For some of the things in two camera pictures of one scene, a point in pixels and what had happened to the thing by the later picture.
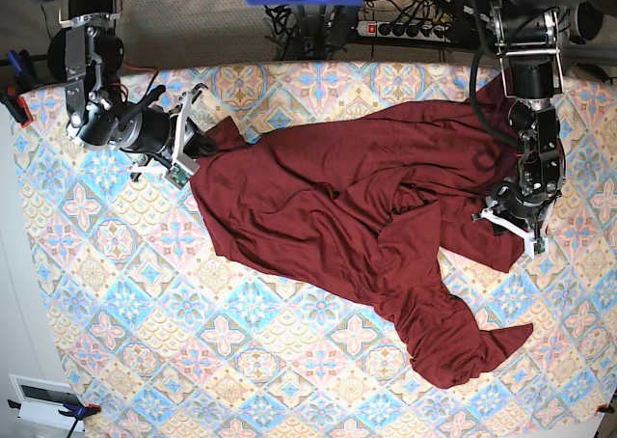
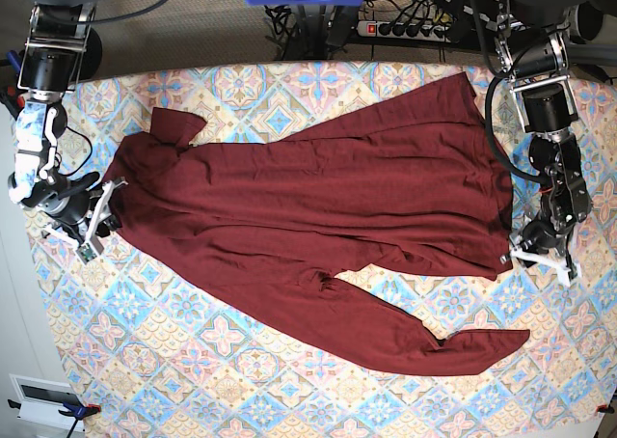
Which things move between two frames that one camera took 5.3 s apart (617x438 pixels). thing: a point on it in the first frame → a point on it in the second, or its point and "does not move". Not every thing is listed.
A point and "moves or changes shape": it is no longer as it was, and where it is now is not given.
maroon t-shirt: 364,199 moves or changes shape
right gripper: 517,212 → 547,248
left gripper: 201,145 → 79,212
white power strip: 424,32 does not move
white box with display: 40,400 does not move
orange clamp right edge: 604,408 does not move
